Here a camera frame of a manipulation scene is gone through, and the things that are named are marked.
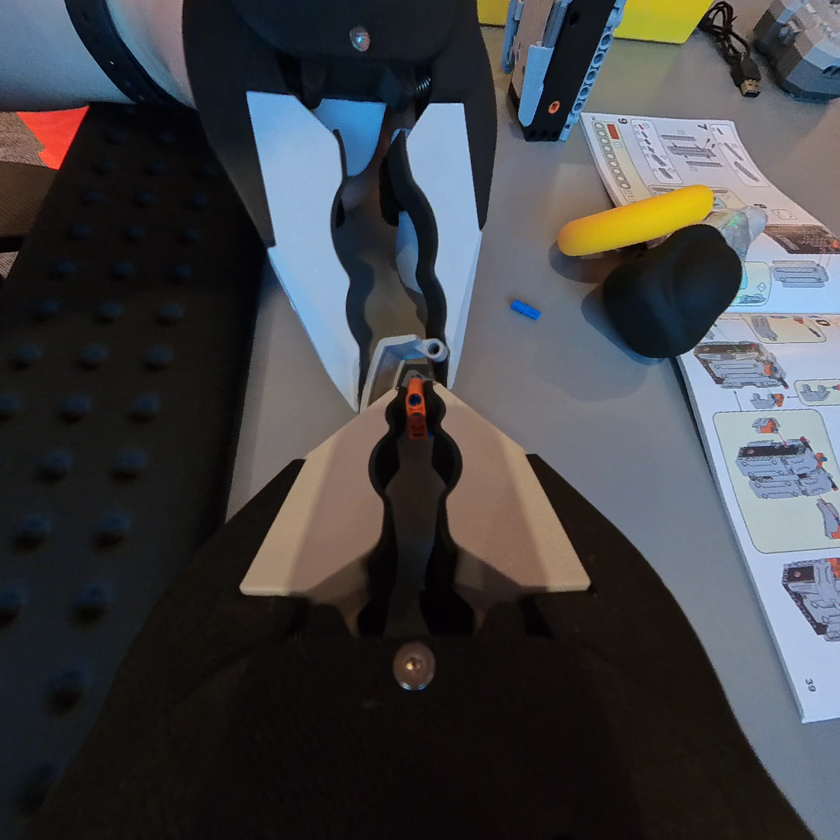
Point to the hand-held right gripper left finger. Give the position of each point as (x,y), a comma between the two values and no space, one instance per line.
(315,525)

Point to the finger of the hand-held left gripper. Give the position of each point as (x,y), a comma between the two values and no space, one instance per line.
(453,197)
(295,197)

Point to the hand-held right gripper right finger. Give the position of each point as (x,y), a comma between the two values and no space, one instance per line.
(512,525)

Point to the orange connector with blue pins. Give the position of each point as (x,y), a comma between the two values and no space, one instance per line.
(415,410)

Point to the grey angled brick piece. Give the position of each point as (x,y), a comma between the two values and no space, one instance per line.
(394,351)

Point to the person's left forearm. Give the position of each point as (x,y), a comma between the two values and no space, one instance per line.
(39,46)

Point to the grey desk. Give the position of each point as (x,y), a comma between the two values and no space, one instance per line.
(558,426)

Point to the small blue pin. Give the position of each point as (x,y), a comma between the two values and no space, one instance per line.
(525,308)

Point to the grey black motor assembly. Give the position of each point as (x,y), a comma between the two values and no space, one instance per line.
(564,79)

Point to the black foam wheel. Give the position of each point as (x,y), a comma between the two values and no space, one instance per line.
(669,295)

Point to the open instruction booklet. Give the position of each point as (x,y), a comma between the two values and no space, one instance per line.
(741,459)

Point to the orange traffic cone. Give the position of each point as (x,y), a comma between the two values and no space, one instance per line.
(56,131)

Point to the yellow parts bin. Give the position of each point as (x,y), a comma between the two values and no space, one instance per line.
(663,19)

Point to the clear bag of brick parts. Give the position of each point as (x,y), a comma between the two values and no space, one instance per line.
(745,229)

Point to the grey motor brick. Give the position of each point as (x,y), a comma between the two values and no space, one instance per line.
(807,59)

